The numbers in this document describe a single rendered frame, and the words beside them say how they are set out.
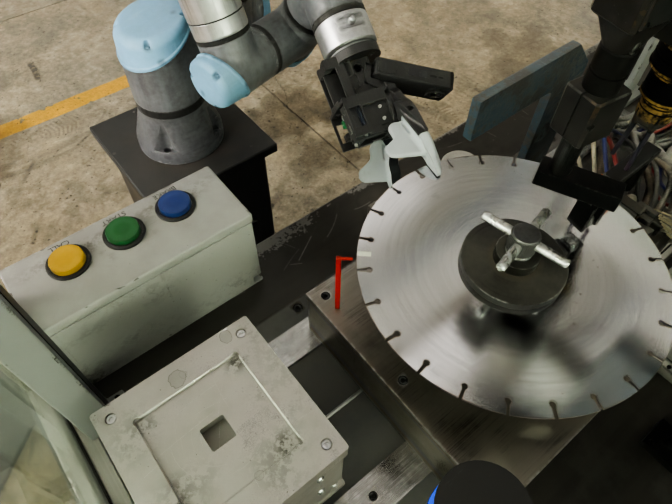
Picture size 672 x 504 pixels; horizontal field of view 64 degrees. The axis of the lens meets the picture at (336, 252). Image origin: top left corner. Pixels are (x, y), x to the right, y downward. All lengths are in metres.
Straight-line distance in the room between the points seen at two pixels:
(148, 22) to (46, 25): 2.14
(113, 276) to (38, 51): 2.25
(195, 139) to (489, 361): 0.63
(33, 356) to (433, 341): 0.36
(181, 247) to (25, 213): 1.48
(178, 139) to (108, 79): 1.62
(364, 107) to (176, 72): 0.32
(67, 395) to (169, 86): 0.50
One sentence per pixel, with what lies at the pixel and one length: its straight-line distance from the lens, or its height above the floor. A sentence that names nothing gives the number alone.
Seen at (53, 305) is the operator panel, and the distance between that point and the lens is 0.67.
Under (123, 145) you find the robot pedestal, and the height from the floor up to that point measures 0.75.
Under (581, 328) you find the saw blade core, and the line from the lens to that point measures 0.58.
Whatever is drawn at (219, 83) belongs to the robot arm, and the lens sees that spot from 0.74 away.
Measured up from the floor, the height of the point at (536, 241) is 1.00.
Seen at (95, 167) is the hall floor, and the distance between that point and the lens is 2.17.
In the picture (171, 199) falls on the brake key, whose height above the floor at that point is 0.91.
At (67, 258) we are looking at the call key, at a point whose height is 0.91.
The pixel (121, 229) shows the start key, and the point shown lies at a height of 0.91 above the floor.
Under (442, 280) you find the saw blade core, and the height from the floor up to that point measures 0.95.
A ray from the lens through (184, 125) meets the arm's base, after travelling 0.95.
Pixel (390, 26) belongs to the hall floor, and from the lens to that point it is 2.75.
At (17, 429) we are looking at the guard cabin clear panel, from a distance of 0.52.
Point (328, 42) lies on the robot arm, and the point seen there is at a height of 1.02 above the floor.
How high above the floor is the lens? 1.42
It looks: 54 degrees down
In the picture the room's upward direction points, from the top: 1 degrees clockwise
